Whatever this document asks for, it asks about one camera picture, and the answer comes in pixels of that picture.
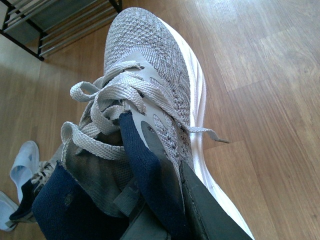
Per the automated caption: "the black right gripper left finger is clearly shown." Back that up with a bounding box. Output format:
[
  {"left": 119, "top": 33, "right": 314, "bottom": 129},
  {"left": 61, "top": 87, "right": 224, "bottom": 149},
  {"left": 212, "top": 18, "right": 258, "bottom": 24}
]
[{"left": 120, "top": 201, "right": 170, "bottom": 240}]

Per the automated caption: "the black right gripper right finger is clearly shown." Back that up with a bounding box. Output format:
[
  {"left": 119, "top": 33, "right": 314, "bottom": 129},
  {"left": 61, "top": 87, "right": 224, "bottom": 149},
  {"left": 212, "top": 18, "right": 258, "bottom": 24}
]
[{"left": 180, "top": 162, "right": 251, "bottom": 240}]

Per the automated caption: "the grey knit sneaker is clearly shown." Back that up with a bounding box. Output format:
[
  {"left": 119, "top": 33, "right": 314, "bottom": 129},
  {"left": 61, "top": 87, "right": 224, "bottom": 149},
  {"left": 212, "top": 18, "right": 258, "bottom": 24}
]
[
  {"left": 9, "top": 144, "right": 64, "bottom": 223},
  {"left": 61, "top": 7, "right": 253, "bottom": 240}
]

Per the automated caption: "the light blue slide slipper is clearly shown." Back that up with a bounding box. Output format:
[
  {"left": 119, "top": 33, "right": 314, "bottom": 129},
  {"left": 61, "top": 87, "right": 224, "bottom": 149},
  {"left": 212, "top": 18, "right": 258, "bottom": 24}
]
[
  {"left": 0, "top": 191, "right": 18, "bottom": 232},
  {"left": 9, "top": 140, "right": 40, "bottom": 203}
]

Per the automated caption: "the black metal shoe rack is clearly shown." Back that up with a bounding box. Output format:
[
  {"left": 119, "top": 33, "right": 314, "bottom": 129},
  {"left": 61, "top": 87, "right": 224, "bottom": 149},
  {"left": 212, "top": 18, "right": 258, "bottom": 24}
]
[{"left": 0, "top": 0, "right": 123, "bottom": 61}]

